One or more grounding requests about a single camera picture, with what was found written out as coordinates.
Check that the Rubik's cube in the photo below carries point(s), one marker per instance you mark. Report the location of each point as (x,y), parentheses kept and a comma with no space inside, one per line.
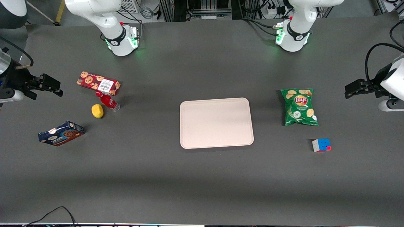
(321,145)

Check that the white perforated panel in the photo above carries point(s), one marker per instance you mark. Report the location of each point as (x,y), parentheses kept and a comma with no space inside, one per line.
(129,5)

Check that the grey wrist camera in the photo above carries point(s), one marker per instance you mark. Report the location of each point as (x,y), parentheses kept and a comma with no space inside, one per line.
(11,95)
(391,105)

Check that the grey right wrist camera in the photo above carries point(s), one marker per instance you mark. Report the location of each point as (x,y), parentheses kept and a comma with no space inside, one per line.
(11,95)

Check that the pale pink rectangular tray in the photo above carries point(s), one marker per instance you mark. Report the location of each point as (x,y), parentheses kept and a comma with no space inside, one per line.
(216,123)

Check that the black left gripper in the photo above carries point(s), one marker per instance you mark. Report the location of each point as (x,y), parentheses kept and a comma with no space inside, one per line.
(373,85)

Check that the red cookie box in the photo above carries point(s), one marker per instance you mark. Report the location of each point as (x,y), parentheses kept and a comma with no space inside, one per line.
(98,82)

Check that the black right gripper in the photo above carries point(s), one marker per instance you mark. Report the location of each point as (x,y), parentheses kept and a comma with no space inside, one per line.
(17,79)

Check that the green Lay's chips bag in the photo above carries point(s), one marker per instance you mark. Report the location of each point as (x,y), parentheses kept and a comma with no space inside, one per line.
(300,107)

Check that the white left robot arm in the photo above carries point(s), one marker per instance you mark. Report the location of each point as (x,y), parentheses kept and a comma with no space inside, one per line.
(295,37)

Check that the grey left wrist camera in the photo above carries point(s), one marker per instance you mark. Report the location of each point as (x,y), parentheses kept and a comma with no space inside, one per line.
(391,105)

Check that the red coke bottle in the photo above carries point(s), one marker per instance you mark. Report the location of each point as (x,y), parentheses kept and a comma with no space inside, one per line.
(109,101)

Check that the yellow pole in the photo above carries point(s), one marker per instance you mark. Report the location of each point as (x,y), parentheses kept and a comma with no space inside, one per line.
(60,12)

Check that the yellow lemon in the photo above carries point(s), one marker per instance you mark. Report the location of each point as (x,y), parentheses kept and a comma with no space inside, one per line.
(97,111)

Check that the blue chocolate cookie box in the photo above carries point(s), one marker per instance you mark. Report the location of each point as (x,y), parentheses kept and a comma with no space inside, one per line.
(61,133)

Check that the white power strip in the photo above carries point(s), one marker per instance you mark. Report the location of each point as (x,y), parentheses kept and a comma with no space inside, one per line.
(275,10)

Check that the aluminium rack frame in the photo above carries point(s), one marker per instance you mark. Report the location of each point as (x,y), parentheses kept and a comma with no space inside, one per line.
(167,9)

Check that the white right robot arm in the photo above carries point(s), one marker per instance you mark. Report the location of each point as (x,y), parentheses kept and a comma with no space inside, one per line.
(117,37)

